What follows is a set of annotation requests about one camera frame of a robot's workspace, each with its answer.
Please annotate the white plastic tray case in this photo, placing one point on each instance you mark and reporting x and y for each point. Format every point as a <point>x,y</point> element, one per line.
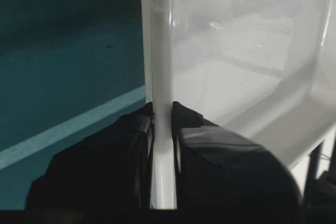
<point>264,69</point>

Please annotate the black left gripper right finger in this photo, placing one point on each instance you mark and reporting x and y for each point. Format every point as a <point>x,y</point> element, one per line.
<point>220,169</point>

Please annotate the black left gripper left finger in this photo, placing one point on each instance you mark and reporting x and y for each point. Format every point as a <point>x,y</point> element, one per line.
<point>110,169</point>

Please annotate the light blue tape strip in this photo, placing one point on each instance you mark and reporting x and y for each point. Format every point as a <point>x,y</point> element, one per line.
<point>63,130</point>

